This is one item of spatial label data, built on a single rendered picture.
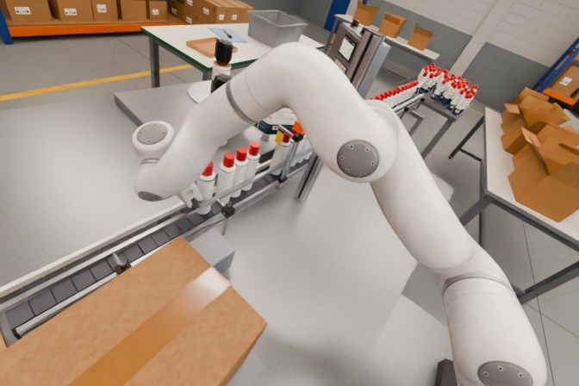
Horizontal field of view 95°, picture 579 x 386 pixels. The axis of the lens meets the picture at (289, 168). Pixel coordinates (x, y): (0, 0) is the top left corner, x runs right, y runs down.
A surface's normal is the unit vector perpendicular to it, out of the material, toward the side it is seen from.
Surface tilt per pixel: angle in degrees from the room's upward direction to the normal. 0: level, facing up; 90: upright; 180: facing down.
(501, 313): 26
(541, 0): 90
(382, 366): 0
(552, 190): 90
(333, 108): 55
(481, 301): 43
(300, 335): 0
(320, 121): 77
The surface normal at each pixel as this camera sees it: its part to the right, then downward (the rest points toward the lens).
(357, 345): 0.28, -0.73
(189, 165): 0.56, 0.38
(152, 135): 0.04, -0.57
